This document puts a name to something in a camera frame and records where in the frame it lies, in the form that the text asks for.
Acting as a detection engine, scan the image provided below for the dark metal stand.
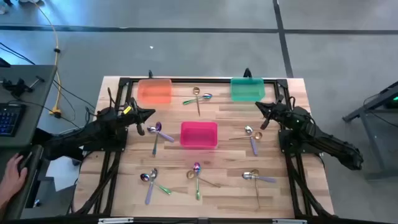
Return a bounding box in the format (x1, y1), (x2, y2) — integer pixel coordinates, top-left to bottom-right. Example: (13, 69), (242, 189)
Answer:
(341, 80), (398, 181)

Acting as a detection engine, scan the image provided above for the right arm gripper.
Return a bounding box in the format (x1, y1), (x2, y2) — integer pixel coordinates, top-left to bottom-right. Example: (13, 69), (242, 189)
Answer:
(255, 95), (295, 131)

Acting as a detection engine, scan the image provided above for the person's hand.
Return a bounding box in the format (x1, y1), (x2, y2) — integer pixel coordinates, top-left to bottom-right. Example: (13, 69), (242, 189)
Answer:
(0, 152), (29, 209)

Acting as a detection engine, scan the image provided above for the silver metal bracket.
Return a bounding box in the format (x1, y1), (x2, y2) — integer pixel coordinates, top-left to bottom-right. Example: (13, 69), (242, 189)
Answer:
(98, 217), (134, 224)
(272, 218), (308, 224)

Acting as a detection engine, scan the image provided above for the black floor cable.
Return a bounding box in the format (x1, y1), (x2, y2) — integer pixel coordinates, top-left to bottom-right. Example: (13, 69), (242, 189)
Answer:
(0, 42), (35, 65)
(51, 79), (97, 110)

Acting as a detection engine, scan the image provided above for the black clamp mount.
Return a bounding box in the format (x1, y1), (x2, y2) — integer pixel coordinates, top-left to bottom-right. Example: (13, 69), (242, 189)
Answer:
(1, 75), (46, 97)

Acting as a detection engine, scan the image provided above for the silver spoon lilac handle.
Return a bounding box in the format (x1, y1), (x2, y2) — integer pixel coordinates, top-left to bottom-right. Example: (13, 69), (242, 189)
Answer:
(244, 125), (259, 157)
(146, 126), (175, 143)
(144, 167), (159, 206)
(242, 172), (277, 184)

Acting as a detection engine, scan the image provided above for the black aluminium table frame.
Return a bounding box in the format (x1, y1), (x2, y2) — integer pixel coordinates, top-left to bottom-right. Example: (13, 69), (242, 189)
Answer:
(67, 76), (335, 218)

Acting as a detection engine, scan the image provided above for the gold spoon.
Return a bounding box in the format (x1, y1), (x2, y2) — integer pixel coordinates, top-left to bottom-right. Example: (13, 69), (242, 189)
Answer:
(228, 131), (264, 141)
(251, 169), (261, 210)
(192, 86), (201, 117)
(186, 170), (221, 189)

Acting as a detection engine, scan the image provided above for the pink translucent plastic bin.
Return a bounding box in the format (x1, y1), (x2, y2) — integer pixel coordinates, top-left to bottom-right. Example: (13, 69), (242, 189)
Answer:
(180, 121), (219, 150)

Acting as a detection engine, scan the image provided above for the orange translucent plastic bin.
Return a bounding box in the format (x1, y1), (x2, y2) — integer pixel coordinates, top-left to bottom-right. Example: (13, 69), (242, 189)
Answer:
(137, 78), (173, 105)

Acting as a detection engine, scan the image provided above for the green translucent plastic bin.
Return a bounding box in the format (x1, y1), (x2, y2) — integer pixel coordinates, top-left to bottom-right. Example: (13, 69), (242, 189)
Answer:
(229, 77), (266, 103)

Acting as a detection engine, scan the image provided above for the yellow power cable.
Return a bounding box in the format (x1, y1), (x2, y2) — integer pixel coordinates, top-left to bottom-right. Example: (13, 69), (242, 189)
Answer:
(30, 0), (63, 118)

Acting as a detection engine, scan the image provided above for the iridescent rainbow spoon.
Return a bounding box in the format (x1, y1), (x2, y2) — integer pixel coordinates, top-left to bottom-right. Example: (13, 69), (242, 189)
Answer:
(182, 93), (213, 106)
(139, 173), (173, 196)
(151, 121), (163, 156)
(192, 162), (202, 201)

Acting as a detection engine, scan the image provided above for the grey office desk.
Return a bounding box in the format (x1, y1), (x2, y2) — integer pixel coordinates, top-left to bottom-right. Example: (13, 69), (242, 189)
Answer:
(0, 64), (58, 220)

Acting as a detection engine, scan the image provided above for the black computer mouse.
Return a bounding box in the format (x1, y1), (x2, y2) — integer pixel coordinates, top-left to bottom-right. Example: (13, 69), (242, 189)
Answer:
(17, 151), (34, 175)

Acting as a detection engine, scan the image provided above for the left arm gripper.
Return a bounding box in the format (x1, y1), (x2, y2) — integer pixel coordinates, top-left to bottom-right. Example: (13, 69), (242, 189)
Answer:
(123, 97), (156, 136)

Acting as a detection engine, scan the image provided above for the black backlit keyboard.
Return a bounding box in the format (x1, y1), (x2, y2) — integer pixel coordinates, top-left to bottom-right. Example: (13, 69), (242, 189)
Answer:
(0, 103), (27, 138)

